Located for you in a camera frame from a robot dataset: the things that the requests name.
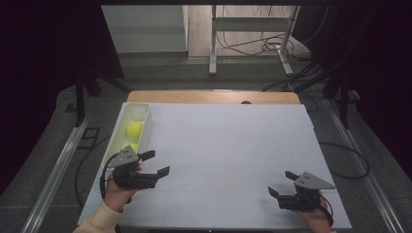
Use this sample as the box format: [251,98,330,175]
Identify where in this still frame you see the wooden table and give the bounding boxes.
[126,90,301,105]

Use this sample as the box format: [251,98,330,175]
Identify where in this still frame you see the black floor cable loop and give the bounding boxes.
[319,141,371,180]

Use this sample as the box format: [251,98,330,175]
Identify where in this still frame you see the white metal desk frame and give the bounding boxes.
[208,4,300,77]

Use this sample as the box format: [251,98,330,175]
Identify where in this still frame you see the person's left hand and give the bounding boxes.
[102,176,140,214]

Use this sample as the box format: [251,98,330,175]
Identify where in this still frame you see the person's right hand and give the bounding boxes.
[292,193,334,233]

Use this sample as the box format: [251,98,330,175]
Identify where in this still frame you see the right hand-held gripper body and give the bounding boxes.
[277,171,336,212]

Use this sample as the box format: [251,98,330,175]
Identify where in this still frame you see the white cabinet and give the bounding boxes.
[101,4,189,54]

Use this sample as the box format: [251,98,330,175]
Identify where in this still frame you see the white board sheet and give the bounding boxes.
[77,102,353,230]

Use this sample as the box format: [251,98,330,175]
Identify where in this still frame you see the white plastic bin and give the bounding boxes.
[101,101,154,169]

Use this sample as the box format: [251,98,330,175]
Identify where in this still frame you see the dark curtain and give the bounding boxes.
[0,0,124,195]
[297,0,412,179]

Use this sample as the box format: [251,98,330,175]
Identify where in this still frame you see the metal floor rail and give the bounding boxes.
[325,98,406,233]
[20,115,91,233]

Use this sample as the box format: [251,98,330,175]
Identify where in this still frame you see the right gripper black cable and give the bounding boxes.
[319,193,334,227]

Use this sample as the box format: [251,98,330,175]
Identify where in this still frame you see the black stand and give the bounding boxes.
[64,64,132,128]
[292,48,358,130]

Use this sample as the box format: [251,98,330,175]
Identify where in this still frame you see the tangle of black cables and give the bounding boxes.
[216,32,312,62]

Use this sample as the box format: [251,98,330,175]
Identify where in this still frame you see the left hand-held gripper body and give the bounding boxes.
[106,145,159,190]

